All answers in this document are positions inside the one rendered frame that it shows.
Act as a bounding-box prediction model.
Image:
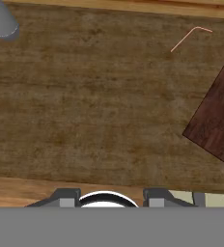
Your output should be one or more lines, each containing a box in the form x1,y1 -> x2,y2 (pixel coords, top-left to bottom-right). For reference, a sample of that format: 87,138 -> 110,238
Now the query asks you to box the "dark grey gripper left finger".
24,188 -> 82,208

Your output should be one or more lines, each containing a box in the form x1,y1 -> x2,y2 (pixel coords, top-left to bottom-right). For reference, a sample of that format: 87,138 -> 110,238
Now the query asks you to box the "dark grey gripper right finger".
142,187 -> 197,208

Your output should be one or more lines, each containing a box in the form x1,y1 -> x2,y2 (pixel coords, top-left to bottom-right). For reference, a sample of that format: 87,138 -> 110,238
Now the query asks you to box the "dark wooden cutting board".
182,60 -> 224,171

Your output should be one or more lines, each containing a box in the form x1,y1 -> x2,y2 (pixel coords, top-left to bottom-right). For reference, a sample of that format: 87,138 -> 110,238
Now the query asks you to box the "pale yellow-green flat object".
167,189 -> 224,208

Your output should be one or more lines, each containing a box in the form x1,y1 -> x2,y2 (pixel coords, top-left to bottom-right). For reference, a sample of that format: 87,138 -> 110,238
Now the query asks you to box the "white and black round object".
78,190 -> 140,208

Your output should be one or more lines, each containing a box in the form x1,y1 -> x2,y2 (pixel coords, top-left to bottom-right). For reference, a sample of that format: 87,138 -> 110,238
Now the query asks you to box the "grey cylinder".
0,0 -> 21,41

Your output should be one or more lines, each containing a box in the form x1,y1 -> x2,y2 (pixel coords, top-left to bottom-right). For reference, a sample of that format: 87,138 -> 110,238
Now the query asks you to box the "thin pink bent wire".
170,26 -> 213,53

